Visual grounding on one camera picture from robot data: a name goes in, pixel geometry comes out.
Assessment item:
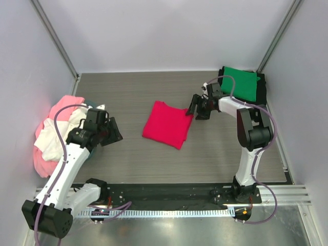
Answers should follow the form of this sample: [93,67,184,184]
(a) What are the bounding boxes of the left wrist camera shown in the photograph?
[96,104,106,111]

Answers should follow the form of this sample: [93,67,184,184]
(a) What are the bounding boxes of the white t-shirt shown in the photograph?
[34,104,92,161]

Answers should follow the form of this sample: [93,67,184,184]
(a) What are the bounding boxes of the folded black t-shirt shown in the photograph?
[218,66,267,105]

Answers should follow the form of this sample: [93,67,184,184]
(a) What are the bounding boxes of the white slotted cable duct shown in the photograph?
[76,208,235,219]

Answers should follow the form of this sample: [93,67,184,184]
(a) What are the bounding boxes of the light pink t-shirt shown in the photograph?
[33,95,85,178]

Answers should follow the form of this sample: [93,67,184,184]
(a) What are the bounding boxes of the aluminium frame post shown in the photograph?
[30,0,79,80]
[256,0,303,73]

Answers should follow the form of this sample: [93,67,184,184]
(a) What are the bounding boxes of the folded green t-shirt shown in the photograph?
[221,67,258,102]

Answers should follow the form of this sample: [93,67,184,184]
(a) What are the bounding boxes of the left aluminium frame post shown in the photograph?
[30,0,79,80]

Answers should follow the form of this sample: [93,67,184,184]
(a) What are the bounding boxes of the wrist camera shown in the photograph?
[201,83,211,98]
[96,104,106,111]

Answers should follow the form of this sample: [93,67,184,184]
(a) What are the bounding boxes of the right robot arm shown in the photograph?
[186,83,274,203]

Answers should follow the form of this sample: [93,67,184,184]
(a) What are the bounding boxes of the magenta red t-shirt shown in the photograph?
[142,101,193,150]

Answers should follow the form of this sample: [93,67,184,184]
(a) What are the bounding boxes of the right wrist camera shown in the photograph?
[201,83,211,98]

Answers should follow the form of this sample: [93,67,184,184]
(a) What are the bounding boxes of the aluminium front rail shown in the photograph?
[30,186,312,210]

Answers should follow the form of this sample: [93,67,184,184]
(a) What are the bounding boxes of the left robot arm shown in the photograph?
[22,105,122,240]

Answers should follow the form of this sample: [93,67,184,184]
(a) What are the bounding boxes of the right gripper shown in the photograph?
[186,94,214,120]

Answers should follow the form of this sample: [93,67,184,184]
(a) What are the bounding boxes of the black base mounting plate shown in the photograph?
[93,183,262,211]

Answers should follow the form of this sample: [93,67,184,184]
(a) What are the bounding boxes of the right aluminium frame post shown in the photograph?
[256,0,303,73]

